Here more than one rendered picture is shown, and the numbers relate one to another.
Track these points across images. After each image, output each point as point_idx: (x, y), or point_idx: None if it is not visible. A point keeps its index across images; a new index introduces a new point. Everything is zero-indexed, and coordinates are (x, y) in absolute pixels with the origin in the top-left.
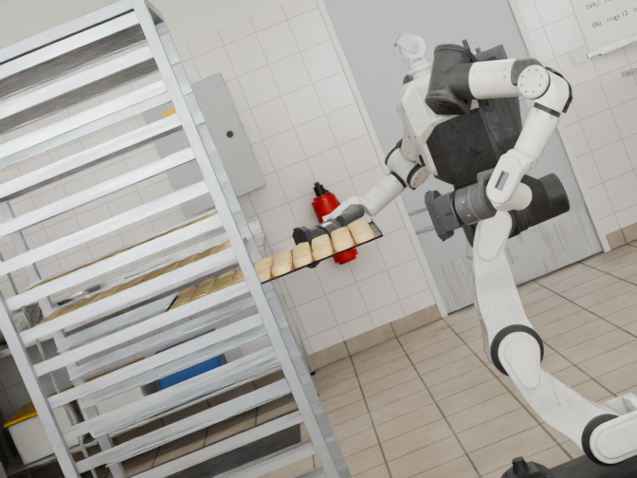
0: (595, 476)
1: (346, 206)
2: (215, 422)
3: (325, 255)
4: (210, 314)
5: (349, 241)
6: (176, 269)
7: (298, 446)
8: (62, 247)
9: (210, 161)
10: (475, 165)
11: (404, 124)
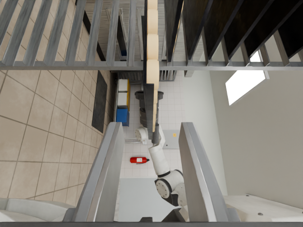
0: None
1: (161, 135)
2: (75, 12)
3: (148, 14)
4: (134, 32)
5: (155, 47)
6: None
7: (37, 46)
8: None
9: (220, 61)
10: None
11: (235, 197)
